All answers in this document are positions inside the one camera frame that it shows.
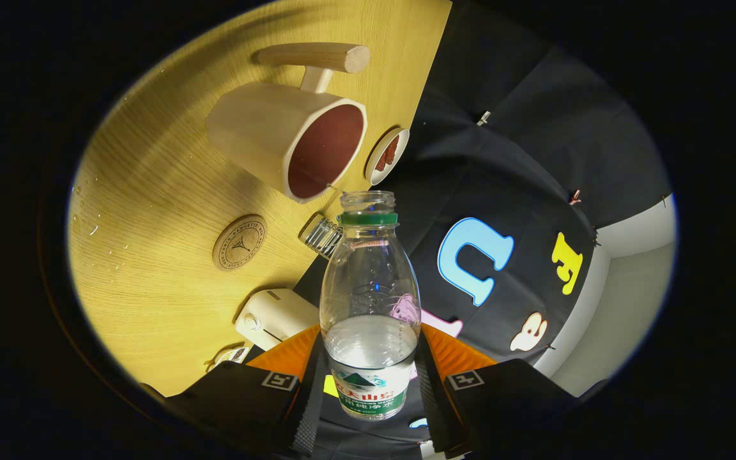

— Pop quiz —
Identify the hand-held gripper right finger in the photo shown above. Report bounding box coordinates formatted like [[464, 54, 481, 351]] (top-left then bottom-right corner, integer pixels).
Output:
[[414, 323, 599, 459]]

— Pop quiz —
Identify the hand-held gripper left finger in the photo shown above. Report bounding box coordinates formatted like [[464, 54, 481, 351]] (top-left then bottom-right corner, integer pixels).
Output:
[[141, 325, 330, 458]]

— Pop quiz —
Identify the clear plastic bottle green label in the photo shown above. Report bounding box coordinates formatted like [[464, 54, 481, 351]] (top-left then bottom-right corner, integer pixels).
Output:
[[320, 190, 422, 421]]

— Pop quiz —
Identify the round wooden coaster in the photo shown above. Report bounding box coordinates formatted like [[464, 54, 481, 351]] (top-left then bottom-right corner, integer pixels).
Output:
[[212, 214, 267, 272]]

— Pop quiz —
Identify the beige cup with wooden handle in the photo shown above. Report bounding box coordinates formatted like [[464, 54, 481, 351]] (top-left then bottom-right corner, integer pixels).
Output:
[[206, 42, 371, 204]]

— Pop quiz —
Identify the white divided dish with grains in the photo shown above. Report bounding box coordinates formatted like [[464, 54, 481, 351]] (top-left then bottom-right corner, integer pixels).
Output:
[[205, 345, 254, 373]]

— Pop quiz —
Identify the white toaster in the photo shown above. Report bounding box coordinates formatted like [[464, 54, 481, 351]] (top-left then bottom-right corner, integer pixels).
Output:
[[235, 288, 320, 351]]

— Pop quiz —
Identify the wooden table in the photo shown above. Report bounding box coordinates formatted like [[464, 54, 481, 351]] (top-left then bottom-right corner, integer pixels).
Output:
[[68, 0, 453, 398]]

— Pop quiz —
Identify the round white plate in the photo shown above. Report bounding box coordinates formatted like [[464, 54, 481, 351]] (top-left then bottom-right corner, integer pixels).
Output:
[[364, 128, 410, 186]]

